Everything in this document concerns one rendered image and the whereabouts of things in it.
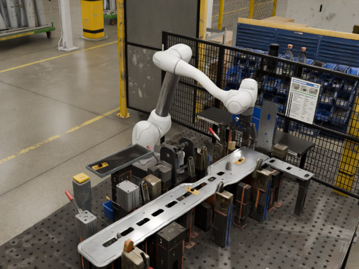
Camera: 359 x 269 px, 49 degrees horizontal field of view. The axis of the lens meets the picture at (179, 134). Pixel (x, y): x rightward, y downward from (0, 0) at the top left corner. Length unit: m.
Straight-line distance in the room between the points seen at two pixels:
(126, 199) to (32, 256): 0.63
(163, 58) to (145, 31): 2.51
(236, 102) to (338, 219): 1.08
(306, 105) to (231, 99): 0.80
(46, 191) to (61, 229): 1.64
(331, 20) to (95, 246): 7.72
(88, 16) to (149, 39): 5.06
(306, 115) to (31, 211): 2.52
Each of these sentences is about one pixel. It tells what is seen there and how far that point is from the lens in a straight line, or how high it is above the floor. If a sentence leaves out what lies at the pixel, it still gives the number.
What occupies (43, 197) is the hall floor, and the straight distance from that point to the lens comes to 4.00.
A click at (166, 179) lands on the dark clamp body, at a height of 1.03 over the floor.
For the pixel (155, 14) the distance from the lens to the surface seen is 4.80.
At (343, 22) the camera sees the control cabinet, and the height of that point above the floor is 0.88.
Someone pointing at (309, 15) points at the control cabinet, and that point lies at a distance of 9.02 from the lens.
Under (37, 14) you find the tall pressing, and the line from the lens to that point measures 10.11.
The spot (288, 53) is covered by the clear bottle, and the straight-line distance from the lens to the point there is 2.86.
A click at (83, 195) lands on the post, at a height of 1.07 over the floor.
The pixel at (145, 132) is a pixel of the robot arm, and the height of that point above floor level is 1.05.
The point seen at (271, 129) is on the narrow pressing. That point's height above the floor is 1.15.
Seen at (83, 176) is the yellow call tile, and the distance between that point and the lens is 2.05.
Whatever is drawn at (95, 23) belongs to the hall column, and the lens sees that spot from 9.86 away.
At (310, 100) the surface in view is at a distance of 2.78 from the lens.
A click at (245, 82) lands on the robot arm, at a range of 2.28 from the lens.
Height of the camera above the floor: 2.25
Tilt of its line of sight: 27 degrees down
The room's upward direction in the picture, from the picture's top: 2 degrees clockwise
